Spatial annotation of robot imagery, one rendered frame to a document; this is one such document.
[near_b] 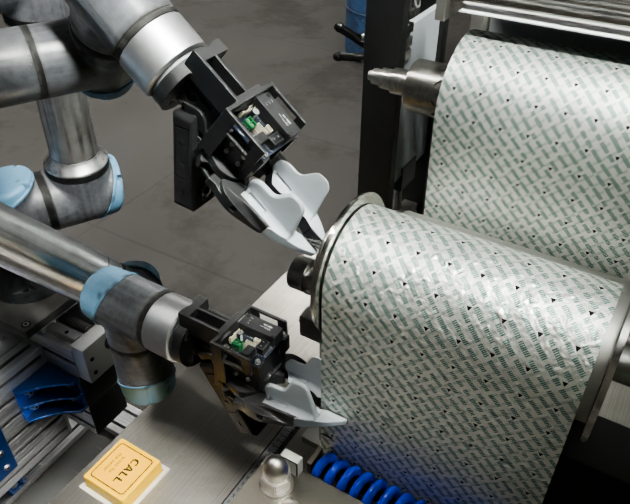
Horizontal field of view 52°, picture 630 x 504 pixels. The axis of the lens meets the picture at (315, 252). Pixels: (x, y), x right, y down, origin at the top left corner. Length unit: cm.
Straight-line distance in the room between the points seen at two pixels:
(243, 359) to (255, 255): 205
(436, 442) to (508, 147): 31
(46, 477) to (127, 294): 111
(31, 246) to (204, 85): 39
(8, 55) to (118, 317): 31
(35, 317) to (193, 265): 144
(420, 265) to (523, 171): 21
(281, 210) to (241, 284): 197
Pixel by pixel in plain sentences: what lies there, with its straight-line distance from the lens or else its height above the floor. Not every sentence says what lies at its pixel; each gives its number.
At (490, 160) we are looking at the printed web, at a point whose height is 130.
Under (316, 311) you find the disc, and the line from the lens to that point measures 61.
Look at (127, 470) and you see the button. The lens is 91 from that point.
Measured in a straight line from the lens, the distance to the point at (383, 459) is 73.
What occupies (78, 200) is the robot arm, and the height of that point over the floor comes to 100.
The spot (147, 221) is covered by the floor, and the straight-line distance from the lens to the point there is 300.
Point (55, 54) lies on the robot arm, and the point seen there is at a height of 142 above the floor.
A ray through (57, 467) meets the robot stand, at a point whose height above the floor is 21.
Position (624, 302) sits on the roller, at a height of 131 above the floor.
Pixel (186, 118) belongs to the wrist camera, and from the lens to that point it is 64.
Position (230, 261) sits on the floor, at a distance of 270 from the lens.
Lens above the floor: 165
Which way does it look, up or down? 37 degrees down
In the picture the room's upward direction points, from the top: straight up
